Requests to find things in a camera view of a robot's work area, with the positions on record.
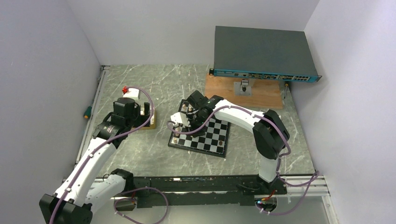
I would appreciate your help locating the metal bracket with knob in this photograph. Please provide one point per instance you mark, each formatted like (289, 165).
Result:
(242, 88)

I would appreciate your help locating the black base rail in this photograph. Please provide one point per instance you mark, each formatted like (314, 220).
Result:
(243, 190)

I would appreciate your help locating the blue grey network switch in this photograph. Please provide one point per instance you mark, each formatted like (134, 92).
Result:
(265, 54)

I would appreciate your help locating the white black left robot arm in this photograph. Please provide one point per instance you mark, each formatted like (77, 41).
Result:
(76, 201)

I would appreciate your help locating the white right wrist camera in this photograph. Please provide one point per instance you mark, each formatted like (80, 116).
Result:
(180, 119)

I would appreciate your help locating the aluminium frame rail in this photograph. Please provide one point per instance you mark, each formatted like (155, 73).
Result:
(73, 95)

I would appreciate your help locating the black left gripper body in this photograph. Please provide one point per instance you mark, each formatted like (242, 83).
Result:
(138, 120)

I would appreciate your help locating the wooden board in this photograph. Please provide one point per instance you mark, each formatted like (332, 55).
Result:
(264, 93)

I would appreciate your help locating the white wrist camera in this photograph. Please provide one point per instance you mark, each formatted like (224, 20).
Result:
(180, 119)
(132, 93)

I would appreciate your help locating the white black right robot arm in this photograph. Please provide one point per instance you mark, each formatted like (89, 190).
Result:
(270, 133)

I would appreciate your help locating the black and white chessboard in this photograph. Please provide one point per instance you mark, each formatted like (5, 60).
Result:
(216, 130)

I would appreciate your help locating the gold metal tin tray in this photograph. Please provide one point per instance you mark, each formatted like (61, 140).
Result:
(143, 117)

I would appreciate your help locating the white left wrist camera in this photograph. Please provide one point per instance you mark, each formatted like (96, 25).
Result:
(132, 93)

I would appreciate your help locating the green orange screwdriver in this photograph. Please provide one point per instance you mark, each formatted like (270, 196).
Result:
(88, 112)

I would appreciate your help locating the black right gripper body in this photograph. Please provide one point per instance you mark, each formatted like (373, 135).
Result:
(196, 120)

